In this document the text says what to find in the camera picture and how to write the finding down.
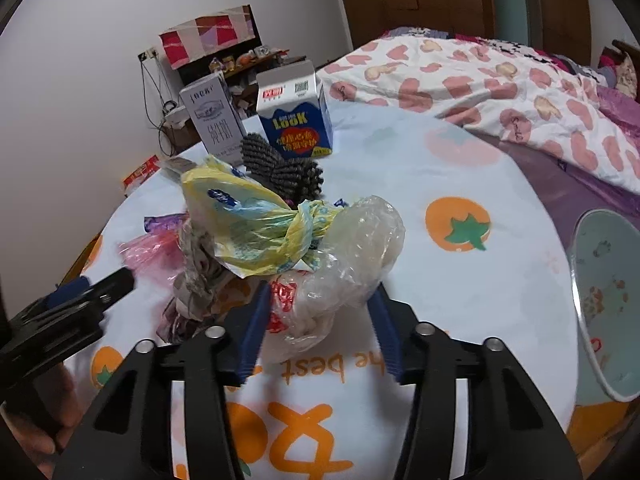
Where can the blue white drink carton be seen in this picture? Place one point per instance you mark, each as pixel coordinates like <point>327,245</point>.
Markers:
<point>295,130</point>

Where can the patchwork cloth cover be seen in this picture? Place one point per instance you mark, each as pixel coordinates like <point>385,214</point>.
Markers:
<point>205,35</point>

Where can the grey striped garment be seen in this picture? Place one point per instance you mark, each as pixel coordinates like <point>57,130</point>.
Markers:
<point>595,74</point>

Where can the grey white milk carton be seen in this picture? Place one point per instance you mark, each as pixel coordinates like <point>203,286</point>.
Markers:
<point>212,120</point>

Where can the clear plastic bag red print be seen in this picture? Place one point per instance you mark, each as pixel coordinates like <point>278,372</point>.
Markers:
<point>350,260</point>

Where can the wooden bed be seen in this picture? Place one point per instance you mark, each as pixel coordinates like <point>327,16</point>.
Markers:
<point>550,180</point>

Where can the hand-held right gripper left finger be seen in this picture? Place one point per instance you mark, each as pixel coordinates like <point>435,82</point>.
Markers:
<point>252,340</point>

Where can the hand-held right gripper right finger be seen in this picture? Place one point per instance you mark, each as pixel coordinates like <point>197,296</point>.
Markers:
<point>385,335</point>

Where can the white box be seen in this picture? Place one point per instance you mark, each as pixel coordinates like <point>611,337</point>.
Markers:
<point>177,117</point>

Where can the light blue cartoon bin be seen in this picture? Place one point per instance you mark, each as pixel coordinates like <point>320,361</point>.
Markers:
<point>605,285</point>

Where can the small yellow jar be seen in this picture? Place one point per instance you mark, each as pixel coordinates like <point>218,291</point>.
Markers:
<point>229,64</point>
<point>216,65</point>

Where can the orange toy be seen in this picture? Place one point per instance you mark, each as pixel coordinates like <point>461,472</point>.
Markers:
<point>245,58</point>

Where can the red snack packet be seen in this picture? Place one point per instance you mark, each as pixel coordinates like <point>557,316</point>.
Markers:
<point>140,175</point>

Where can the frosted glass door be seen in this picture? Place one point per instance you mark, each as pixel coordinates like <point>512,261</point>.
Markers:
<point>507,0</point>

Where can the floral pillow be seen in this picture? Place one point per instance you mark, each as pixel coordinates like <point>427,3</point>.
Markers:
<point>627,77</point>

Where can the black television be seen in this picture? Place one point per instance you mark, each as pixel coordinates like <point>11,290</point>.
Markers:
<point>255,30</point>

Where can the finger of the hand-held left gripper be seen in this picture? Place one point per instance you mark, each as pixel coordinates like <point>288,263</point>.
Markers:
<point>112,285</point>
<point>65,294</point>

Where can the wall socket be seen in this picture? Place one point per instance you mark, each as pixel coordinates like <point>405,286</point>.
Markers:
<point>146,53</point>

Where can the pink plastic wrapper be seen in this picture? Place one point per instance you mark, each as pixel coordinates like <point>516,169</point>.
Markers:
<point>150,255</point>

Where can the purple quilt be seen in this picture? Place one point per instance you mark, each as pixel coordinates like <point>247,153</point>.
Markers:
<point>620,110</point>

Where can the person's left hand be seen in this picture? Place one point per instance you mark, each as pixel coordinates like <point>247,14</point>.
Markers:
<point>30,442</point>

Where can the brown wooden wardrobe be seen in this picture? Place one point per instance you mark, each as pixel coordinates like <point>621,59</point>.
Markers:
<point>380,0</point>

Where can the patterned clear plastic wrapper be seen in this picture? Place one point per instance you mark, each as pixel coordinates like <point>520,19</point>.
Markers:
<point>195,270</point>

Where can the heart print quilt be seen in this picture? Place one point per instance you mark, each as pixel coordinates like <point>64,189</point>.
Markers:
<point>475,85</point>

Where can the purple foil wrapper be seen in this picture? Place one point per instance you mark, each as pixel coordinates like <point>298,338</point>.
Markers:
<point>162,221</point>

